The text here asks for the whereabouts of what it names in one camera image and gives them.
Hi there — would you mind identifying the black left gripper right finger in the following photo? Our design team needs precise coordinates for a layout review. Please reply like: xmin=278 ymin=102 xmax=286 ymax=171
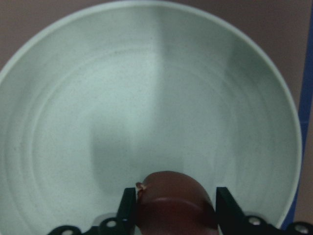
xmin=216 ymin=187 xmax=246 ymax=235

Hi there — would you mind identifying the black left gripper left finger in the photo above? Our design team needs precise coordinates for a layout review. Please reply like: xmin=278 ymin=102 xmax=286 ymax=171
xmin=116 ymin=188 xmax=136 ymax=235

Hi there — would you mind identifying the dark red bun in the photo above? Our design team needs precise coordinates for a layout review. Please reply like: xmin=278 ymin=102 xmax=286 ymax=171
xmin=136 ymin=171 xmax=219 ymax=235

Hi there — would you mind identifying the light green bowl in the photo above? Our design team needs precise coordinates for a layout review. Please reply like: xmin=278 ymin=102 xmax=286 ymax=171
xmin=0 ymin=1 xmax=302 ymax=235

